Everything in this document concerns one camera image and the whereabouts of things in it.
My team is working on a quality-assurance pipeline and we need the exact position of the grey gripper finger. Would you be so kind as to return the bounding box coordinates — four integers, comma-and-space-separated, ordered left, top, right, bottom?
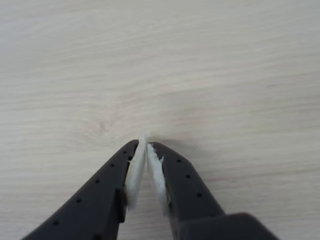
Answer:
146, 141, 280, 240
21, 133, 149, 240

